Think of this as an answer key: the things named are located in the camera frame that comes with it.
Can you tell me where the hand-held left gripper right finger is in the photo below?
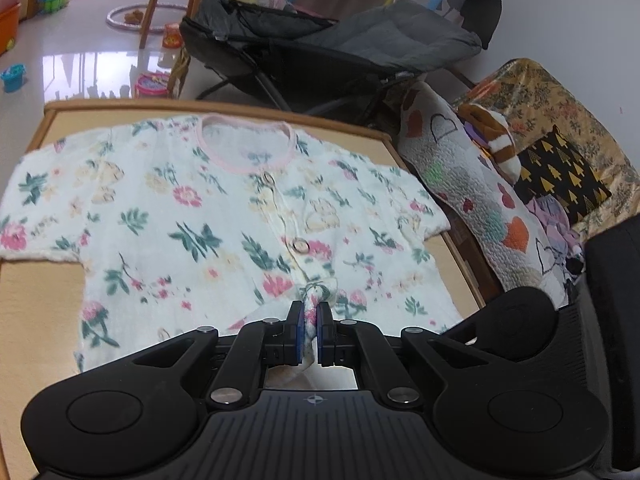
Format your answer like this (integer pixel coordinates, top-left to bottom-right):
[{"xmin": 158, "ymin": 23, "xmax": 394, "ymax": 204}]
[{"xmin": 316, "ymin": 301, "xmax": 493, "ymax": 407}]

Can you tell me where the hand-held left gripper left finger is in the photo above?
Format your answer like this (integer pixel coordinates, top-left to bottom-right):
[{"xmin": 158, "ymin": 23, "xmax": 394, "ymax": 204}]
[{"xmin": 130, "ymin": 300, "xmax": 306, "ymax": 406}]

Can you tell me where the white floral baby shirt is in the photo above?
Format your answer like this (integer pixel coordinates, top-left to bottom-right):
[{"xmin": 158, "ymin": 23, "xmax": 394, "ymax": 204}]
[{"xmin": 0, "ymin": 114, "xmax": 463, "ymax": 391}]

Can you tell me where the person's right forearm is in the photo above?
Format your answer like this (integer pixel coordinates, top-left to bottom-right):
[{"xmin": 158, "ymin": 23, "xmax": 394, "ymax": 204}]
[{"xmin": 585, "ymin": 217, "xmax": 640, "ymax": 473}]

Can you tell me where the purple clothes pile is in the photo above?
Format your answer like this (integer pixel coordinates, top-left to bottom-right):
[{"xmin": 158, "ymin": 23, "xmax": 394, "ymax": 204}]
[{"xmin": 525, "ymin": 195, "xmax": 586, "ymax": 276}]

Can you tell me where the white heart print quilt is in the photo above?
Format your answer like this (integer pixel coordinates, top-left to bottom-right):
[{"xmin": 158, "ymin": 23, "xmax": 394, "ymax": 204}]
[{"xmin": 397, "ymin": 82, "xmax": 576, "ymax": 306}]

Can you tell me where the black pillow with gold trees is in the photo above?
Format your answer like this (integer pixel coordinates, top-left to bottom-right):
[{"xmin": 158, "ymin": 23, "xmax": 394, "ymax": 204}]
[{"xmin": 515, "ymin": 127, "xmax": 613, "ymax": 221}]

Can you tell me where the brown and white plush toy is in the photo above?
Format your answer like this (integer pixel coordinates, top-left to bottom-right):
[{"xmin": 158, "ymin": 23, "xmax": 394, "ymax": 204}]
[{"xmin": 457, "ymin": 102, "xmax": 526, "ymax": 181}]

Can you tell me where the gold floral sofa cover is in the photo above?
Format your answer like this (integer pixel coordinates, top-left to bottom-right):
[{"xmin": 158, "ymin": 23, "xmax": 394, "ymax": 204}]
[{"xmin": 452, "ymin": 57, "xmax": 640, "ymax": 241}]

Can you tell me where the pink toy drum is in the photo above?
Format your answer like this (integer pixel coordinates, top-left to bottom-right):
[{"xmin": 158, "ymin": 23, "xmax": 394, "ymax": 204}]
[{"xmin": 134, "ymin": 71, "xmax": 173, "ymax": 98}]

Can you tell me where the grey recliner chair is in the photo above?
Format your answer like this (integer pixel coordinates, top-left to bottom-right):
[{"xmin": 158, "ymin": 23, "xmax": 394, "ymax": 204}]
[{"xmin": 179, "ymin": 0, "xmax": 483, "ymax": 121}]

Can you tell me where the black hanging cloth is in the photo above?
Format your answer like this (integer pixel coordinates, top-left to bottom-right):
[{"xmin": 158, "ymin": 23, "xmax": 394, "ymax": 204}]
[{"xmin": 460, "ymin": 0, "xmax": 503, "ymax": 51}]

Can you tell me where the wooden stool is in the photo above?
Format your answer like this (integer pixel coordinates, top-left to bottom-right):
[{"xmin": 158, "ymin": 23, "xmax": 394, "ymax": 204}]
[{"xmin": 137, "ymin": 0, "xmax": 213, "ymax": 51}]

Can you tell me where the silver hula hoop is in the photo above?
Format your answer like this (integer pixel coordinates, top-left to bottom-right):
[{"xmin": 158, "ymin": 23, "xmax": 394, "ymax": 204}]
[{"xmin": 105, "ymin": 2, "xmax": 193, "ymax": 36}]

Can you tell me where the blue toy bucket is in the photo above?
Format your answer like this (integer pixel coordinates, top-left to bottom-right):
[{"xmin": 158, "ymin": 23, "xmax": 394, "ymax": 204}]
[{"xmin": 0, "ymin": 64, "xmax": 26, "ymax": 92}]

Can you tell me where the orange storage bin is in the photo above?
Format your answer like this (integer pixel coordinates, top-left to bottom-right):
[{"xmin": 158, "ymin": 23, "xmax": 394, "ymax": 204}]
[{"xmin": 0, "ymin": 2, "xmax": 23, "ymax": 56}]

